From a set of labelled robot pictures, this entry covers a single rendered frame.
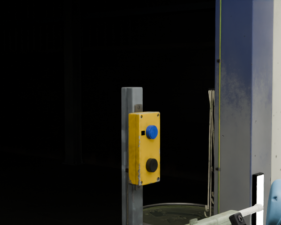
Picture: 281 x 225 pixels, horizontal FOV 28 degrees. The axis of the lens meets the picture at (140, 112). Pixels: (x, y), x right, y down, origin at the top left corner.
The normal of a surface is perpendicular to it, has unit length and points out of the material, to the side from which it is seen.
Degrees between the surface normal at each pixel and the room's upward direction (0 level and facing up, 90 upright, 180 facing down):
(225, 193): 90
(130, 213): 90
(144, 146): 90
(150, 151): 90
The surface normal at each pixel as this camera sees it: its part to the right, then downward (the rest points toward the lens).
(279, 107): 0.76, 0.04
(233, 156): -0.65, 0.06
